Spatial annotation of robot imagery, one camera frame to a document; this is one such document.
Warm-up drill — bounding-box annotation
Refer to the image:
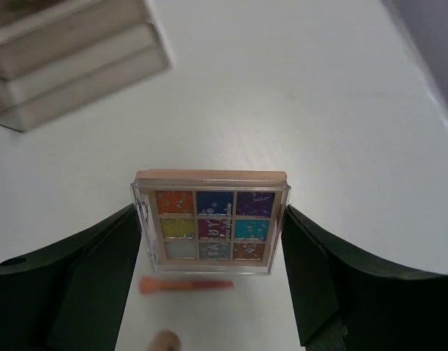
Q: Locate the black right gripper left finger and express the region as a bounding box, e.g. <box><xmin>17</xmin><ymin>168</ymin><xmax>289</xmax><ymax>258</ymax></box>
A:
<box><xmin>0</xmin><ymin>205</ymin><xmax>141</xmax><ymax>350</ymax></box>

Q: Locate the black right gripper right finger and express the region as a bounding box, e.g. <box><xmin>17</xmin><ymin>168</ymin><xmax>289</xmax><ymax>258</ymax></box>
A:
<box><xmin>282</xmin><ymin>206</ymin><xmax>448</xmax><ymax>350</ymax></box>

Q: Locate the pastel square eyeshadow palette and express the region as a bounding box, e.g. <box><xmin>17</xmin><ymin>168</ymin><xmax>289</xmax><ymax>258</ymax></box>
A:
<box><xmin>130</xmin><ymin>170</ymin><xmax>291</xmax><ymax>275</ymax></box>

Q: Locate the orange makeup brush upper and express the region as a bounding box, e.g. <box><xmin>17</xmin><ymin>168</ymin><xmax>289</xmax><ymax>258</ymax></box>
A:
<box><xmin>139</xmin><ymin>276</ymin><xmax>234</xmax><ymax>295</ymax></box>

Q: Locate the small foundation bottle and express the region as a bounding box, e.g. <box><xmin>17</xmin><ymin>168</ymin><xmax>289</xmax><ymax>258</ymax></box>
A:
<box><xmin>146</xmin><ymin>330</ymin><xmax>182</xmax><ymax>351</ymax></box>

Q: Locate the right clear organizer bin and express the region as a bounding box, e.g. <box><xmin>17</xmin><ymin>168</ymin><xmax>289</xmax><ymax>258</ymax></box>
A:
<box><xmin>0</xmin><ymin>48</ymin><xmax>170</xmax><ymax>133</ymax></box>

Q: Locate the clear organizer bin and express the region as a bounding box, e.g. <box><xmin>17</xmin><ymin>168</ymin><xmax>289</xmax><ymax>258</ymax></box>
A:
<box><xmin>0</xmin><ymin>48</ymin><xmax>170</xmax><ymax>133</ymax></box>
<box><xmin>0</xmin><ymin>1</ymin><xmax>150</xmax><ymax>80</ymax></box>
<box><xmin>0</xmin><ymin>23</ymin><xmax>167</xmax><ymax>110</ymax></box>

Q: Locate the middle clear organizer bin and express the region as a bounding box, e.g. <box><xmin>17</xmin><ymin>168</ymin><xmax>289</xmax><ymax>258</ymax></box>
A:
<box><xmin>0</xmin><ymin>23</ymin><xmax>167</xmax><ymax>110</ymax></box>

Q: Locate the left clear organizer bin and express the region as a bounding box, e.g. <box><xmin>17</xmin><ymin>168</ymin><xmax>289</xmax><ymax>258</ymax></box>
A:
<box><xmin>0</xmin><ymin>1</ymin><xmax>150</xmax><ymax>80</ymax></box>

